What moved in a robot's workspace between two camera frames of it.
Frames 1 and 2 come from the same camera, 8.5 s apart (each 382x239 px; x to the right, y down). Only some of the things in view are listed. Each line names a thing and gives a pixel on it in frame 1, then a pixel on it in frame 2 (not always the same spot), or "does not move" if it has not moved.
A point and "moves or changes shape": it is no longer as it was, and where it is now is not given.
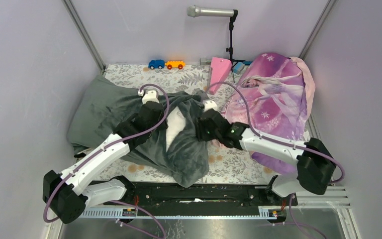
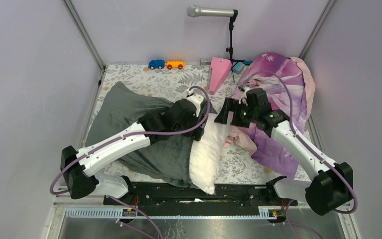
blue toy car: x=159 y=63 does not move
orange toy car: x=171 y=64 does not move
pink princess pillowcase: x=273 y=97 does not move
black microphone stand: x=231 y=27 does not move
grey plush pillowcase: x=101 y=104 moves or changes shape
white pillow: x=176 y=122 moves or changes shape
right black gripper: x=201 y=132 → x=230 y=105
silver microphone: x=194 y=11 does not move
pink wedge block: x=220 y=68 does not move
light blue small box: x=238 y=67 does not move
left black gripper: x=162 y=125 → x=195 y=134
